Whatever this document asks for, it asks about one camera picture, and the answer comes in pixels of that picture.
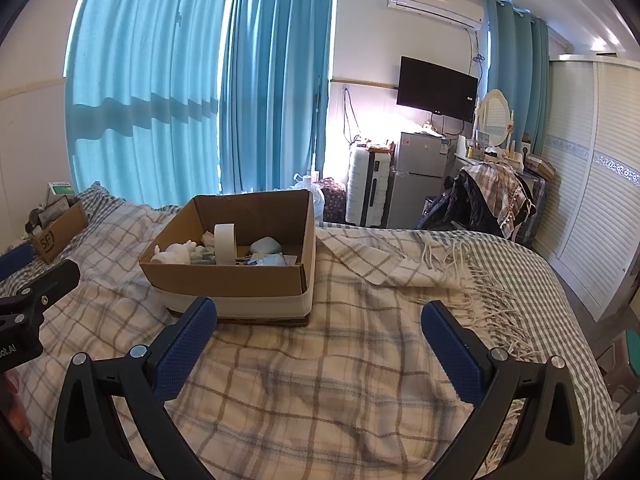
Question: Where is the dark floral bag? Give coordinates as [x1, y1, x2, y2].
[319, 177, 347, 221]

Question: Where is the white plastic bag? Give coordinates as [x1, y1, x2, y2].
[294, 172, 327, 222]

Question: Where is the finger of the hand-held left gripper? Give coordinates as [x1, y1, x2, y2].
[0, 245, 35, 282]
[0, 259, 82, 322]

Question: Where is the white hard suitcase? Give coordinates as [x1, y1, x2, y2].
[344, 144, 394, 227]

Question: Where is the round light blue container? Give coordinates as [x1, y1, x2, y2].
[249, 236, 282, 256]

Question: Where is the large cardboard box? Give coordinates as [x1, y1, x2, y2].
[138, 190, 317, 329]

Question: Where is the person's left hand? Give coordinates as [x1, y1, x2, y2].
[0, 373, 34, 439]

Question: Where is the white air conditioner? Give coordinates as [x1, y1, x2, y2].
[387, 0, 485, 29]

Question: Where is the oval white vanity mirror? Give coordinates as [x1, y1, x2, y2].
[477, 89, 515, 149]

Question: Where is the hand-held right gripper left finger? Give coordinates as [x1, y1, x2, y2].
[51, 296, 218, 480]

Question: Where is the plaid shirt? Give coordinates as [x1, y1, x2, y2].
[462, 162, 524, 239]

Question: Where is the small cardboard box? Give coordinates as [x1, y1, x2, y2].
[28, 201, 90, 265]

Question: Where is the wall cable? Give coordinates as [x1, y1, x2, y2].
[342, 86, 362, 144]

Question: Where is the grey gingham bed sheet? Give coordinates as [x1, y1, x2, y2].
[0, 182, 624, 480]

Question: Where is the white tape roll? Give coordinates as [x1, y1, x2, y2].
[214, 222, 238, 265]

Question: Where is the green white packet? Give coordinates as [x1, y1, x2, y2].
[47, 180, 76, 209]

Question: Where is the silver small fridge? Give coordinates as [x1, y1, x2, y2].
[384, 131, 450, 229]

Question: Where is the wide blue curtain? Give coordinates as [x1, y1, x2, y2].
[64, 0, 224, 209]

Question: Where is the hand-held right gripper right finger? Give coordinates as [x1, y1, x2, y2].
[421, 300, 586, 480]

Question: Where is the black wall television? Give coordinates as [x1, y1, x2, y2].
[396, 56, 479, 123]

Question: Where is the grey hard suitcase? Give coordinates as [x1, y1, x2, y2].
[512, 170, 551, 247]

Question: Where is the white figurine toy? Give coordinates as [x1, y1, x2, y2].
[149, 240, 214, 265]

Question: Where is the narrow blue curtain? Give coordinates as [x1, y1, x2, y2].
[487, 0, 551, 157]

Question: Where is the white slatted wardrobe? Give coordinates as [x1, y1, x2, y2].
[530, 54, 640, 322]

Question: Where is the dark jacket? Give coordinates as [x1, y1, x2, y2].
[417, 167, 506, 237]

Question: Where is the green round stool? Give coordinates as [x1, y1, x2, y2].
[614, 332, 640, 411]

